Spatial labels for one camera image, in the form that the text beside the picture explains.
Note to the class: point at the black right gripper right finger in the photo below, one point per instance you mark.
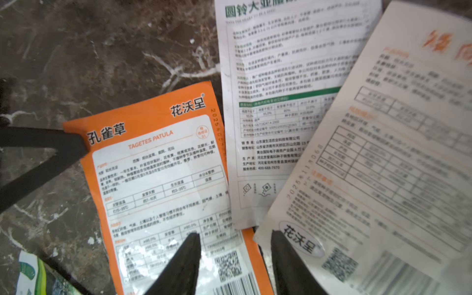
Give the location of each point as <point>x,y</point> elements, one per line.
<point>292,277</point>

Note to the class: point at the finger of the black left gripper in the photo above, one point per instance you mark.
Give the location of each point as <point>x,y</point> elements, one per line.
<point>65,150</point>

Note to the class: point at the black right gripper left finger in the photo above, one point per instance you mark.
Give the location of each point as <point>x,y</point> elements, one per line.
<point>180,275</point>

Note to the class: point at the orange marigold seed packet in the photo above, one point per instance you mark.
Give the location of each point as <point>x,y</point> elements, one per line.
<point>157,172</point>

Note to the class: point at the white orange-text seed packet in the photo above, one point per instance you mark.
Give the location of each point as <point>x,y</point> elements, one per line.
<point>380,202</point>

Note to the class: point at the white green-text seed packet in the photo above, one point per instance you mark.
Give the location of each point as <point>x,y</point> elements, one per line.
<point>282,65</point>

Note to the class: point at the green pea seed packet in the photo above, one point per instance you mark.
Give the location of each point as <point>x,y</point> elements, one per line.
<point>37,278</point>

